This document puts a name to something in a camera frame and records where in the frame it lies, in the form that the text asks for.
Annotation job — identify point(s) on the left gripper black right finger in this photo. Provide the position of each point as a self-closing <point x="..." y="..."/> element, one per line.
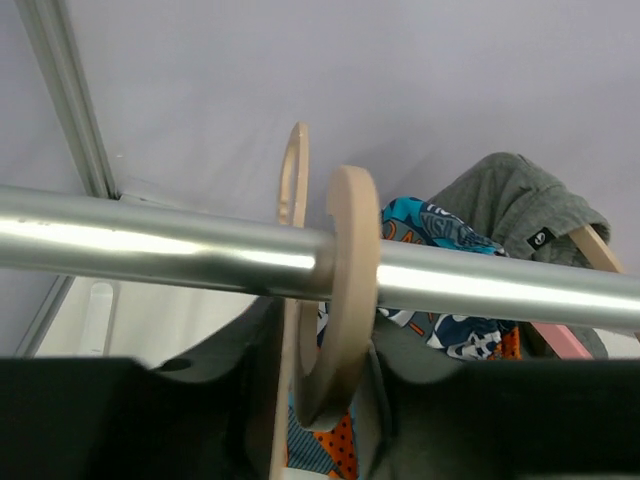
<point x="424" y="415"/>

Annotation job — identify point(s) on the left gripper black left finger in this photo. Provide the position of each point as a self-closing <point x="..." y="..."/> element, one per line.
<point x="211" y="412"/>

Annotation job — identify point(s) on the blue orange patterned shorts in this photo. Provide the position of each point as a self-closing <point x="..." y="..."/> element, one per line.
<point x="412" y="220"/>

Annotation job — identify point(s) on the pink plastic hanger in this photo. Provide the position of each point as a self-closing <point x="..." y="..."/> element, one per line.
<point x="562" y="341"/>

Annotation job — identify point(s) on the grey sweat shorts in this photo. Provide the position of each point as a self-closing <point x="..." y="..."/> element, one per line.
<point x="525" y="209"/>

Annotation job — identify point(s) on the beige hanger with grey shorts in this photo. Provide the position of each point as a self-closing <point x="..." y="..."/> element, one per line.
<point x="595" y="250"/>

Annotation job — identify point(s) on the white and metal clothes rack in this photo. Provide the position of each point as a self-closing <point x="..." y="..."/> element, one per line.
<point x="91" y="237"/>

